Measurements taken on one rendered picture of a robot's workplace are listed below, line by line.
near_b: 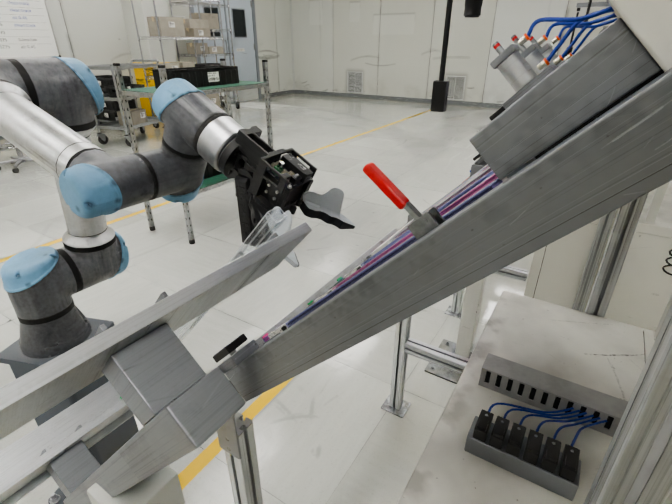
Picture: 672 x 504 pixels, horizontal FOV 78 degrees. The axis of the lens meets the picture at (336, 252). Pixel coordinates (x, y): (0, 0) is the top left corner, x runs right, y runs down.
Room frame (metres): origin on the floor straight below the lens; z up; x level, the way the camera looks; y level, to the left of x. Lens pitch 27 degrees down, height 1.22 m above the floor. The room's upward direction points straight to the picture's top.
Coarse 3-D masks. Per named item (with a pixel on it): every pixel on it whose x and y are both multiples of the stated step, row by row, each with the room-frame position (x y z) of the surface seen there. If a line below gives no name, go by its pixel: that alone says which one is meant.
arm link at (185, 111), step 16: (176, 80) 0.68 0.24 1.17; (160, 96) 0.66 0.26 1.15; (176, 96) 0.65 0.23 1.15; (192, 96) 0.65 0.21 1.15; (160, 112) 0.65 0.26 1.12; (176, 112) 0.64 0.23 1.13; (192, 112) 0.63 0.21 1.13; (208, 112) 0.63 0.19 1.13; (224, 112) 0.65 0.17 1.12; (176, 128) 0.64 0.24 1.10; (192, 128) 0.62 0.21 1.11; (176, 144) 0.64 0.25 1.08; (192, 144) 0.62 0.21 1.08
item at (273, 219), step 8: (280, 208) 0.30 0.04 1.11; (264, 216) 0.29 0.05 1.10; (272, 216) 0.28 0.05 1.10; (280, 216) 0.29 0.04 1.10; (264, 224) 0.29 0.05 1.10; (272, 224) 0.28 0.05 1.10; (280, 224) 0.29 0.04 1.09; (256, 232) 0.29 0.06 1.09; (264, 232) 0.29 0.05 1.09; (272, 232) 0.29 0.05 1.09; (248, 240) 0.30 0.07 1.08; (256, 240) 0.29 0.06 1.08; (264, 240) 0.30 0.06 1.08; (240, 248) 0.30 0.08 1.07; (248, 248) 0.30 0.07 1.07; (232, 256) 0.31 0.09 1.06; (192, 320) 0.35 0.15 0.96; (184, 328) 0.36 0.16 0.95; (192, 328) 0.37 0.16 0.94; (184, 336) 0.37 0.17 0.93
